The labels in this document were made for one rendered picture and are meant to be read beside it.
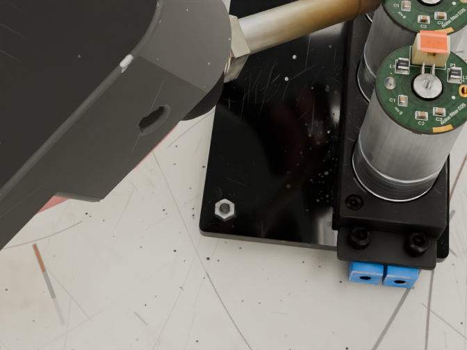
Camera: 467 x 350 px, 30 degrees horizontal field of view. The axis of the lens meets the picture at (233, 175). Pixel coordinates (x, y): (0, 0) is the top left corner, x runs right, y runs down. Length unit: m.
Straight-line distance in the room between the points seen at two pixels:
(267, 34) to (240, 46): 0.01
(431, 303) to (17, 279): 0.12
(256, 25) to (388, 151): 0.06
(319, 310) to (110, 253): 0.06
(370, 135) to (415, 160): 0.01
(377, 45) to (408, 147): 0.04
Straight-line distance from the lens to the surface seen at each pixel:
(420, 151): 0.22
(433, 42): 0.22
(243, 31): 0.18
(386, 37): 0.24
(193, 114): 0.17
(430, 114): 0.21
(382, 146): 0.23
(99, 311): 0.26
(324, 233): 0.25
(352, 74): 0.27
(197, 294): 0.26
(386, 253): 0.25
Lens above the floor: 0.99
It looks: 65 degrees down
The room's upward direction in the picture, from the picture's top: 3 degrees clockwise
